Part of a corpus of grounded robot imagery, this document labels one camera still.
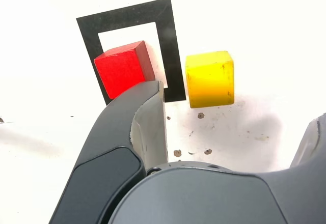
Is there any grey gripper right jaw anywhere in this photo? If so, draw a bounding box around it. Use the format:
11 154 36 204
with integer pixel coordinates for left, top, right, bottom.
106 113 326 224

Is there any black tape square outline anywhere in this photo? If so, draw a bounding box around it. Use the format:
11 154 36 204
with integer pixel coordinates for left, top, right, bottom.
76 0 187 106

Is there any red cube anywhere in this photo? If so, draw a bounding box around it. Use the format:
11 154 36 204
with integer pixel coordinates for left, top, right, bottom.
93 40 156 99

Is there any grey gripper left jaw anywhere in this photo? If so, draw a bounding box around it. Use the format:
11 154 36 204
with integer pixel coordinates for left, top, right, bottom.
49 80 169 224

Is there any yellow cube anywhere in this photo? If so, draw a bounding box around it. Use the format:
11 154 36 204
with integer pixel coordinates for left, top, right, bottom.
184 50 235 109

